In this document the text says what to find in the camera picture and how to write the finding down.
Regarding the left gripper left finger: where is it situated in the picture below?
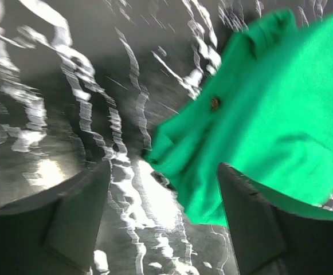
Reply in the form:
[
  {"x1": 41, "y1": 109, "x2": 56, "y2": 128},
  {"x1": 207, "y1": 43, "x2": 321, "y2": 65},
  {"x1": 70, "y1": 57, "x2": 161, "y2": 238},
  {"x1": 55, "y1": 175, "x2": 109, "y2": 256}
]
[{"x1": 0, "y1": 161, "x2": 111, "y2": 274}]

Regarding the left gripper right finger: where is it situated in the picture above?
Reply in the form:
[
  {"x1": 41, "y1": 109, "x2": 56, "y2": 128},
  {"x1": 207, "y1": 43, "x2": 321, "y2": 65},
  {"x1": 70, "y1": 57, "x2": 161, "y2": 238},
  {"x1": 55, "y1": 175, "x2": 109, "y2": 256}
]
[{"x1": 217, "y1": 163, "x2": 333, "y2": 274}]

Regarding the green t shirt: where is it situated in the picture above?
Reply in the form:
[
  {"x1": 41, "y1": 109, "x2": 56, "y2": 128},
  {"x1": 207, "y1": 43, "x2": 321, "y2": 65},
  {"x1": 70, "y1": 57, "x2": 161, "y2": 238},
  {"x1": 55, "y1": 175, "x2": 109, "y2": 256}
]
[{"x1": 144, "y1": 9, "x2": 333, "y2": 226}]

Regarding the black marble pattern mat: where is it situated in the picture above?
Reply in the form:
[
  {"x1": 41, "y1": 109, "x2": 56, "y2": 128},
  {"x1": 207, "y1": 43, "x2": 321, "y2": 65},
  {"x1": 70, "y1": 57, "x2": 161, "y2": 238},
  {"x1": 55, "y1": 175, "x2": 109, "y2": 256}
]
[{"x1": 0, "y1": 1, "x2": 333, "y2": 274}]

